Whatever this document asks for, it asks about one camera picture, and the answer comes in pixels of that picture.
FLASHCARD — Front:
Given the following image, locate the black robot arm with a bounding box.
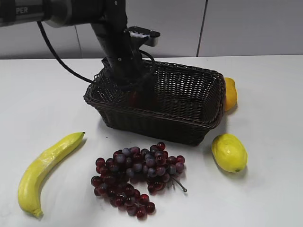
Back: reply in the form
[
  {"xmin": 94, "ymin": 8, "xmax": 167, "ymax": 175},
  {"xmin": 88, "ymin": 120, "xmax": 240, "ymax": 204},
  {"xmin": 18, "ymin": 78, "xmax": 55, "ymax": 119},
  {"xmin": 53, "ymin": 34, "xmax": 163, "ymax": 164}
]
[{"xmin": 0, "ymin": 0, "xmax": 156, "ymax": 90}]

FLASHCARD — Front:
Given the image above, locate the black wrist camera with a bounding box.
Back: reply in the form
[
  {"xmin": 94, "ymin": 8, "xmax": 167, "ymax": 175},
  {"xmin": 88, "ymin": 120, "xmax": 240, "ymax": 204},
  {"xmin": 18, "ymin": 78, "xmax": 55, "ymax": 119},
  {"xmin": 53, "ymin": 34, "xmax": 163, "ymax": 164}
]
[{"xmin": 128, "ymin": 26, "xmax": 160, "ymax": 48}]

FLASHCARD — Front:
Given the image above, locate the yellow lemon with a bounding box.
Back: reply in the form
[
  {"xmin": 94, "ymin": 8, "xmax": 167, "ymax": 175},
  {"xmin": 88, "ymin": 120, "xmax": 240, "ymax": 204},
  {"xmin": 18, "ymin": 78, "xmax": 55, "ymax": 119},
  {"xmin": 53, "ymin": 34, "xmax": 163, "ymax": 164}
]
[{"xmin": 212, "ymin": 134, "xmax": 248, "ymax": 173}]

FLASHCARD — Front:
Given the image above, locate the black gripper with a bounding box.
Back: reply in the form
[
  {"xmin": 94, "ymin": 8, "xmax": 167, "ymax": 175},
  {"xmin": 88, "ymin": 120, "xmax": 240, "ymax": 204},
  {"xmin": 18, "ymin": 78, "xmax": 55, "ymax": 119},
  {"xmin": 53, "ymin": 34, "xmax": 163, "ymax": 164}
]
[{"xmin": 91, "ymin": 23, "xmax": 155, "ymax": 90}]

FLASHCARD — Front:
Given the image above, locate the red grape bunch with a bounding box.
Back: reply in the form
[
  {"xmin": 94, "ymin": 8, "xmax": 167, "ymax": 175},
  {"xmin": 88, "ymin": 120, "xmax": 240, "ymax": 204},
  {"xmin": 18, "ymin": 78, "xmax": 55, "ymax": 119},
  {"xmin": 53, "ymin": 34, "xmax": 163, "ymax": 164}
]
[{"xmin": 90, "ymin": 141, "xmax": 187, "ymax": 219}]

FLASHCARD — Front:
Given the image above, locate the yellow banana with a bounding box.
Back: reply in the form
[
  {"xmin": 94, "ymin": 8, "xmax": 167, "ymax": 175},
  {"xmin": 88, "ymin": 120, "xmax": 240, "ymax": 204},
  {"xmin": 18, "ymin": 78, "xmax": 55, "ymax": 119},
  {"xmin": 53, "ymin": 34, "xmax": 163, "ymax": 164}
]
[{"xmin": 18, "ymin": 132, "xmax": 85, "ymax": 218}]

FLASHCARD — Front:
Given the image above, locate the dark red apple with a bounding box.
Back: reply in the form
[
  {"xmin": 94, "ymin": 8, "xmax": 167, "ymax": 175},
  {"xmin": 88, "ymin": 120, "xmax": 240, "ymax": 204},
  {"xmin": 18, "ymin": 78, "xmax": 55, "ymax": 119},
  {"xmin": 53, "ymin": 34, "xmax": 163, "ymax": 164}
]
[{"xmin": 128, "ymin": 91, "xmax": 137, "ymax": 107}]

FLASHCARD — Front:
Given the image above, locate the orange yellow fruit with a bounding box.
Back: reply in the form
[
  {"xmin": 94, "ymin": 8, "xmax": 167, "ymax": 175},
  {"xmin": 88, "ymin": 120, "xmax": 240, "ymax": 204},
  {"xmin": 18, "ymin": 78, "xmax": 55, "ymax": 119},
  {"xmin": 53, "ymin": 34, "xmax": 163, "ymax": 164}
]
[{"xmin": 224, "ymin": 78, "xmax": 238, "ymax": 112}]

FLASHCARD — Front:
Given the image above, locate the black woven basket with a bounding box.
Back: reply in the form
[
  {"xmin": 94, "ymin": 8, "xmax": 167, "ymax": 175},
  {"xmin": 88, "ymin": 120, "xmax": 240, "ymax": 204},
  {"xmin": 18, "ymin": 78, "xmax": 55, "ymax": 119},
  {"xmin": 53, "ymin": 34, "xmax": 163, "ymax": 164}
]
[{"xmin": 84, "ymin": 61, "xmax": 226, "ymax": 146}]

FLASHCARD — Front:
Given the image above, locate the black cable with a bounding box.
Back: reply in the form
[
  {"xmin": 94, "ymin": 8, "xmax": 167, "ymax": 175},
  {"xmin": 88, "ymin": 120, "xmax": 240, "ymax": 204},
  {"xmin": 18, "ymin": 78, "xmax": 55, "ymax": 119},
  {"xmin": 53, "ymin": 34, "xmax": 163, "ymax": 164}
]
[{"xmin": 36, "ymin": 20, "xmax": 95, "ymax": 84}]

